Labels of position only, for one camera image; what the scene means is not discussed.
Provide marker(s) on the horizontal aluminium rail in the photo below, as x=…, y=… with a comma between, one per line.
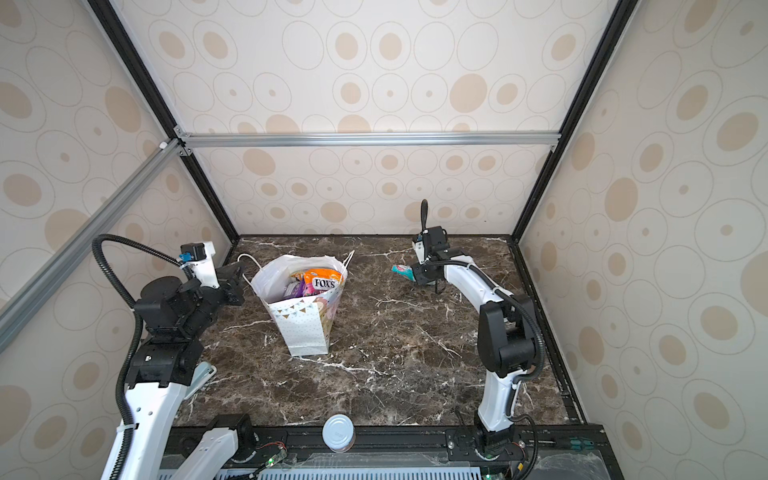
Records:
x=371, y=139

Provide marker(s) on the light green plastic piece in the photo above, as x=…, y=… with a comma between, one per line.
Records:
x=204, y=372

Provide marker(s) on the orange red Fox's packet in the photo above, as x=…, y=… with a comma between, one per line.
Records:
x=316, y=281

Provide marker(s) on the white round cap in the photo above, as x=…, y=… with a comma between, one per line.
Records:
x=338, y=433

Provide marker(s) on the black frame post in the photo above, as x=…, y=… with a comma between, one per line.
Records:
x=615, y=28
x=107, y=17

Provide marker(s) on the left black frame post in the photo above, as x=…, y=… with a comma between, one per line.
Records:
x=107, y=17

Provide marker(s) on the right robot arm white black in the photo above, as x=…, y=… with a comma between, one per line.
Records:
x=510, y=343

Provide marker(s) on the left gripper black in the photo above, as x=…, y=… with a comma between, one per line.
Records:
x=231, y=280

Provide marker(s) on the left diagonal aluminium rail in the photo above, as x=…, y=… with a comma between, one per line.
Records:
x=37, y=291

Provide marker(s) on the white paper bag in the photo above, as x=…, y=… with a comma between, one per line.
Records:
x=304, y=323

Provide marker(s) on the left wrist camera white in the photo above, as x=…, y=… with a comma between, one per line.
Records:
x=198, y=260

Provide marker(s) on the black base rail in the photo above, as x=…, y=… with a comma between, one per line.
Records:
x=435, y=452

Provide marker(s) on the teal Fox's candy packet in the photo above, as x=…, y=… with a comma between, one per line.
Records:
x=404, y=271

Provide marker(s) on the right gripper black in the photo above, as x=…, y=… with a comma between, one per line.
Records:
x=421, y=278

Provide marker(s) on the right black frame post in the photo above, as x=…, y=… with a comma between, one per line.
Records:
x=615, y=28

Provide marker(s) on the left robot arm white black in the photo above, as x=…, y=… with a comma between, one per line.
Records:
x=161, y=367

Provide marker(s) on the purple candy packet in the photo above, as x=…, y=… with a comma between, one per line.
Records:
x=295, y=289

